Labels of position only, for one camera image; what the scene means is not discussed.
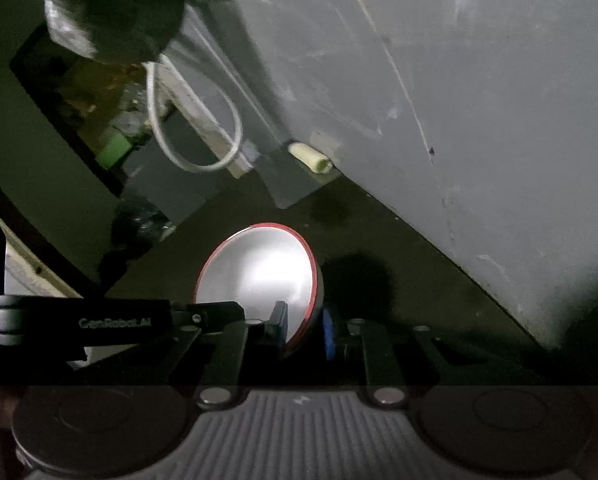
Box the white ceramic bowl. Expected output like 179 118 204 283
194 222 324 347

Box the green box on shelf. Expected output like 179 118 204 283
96 131 132 169

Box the cleaver with cream handle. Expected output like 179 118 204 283
255 143 340 209

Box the white hose loop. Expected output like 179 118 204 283
146 54 245 175

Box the plastic bag on wall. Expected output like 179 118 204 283
43 0 185 64

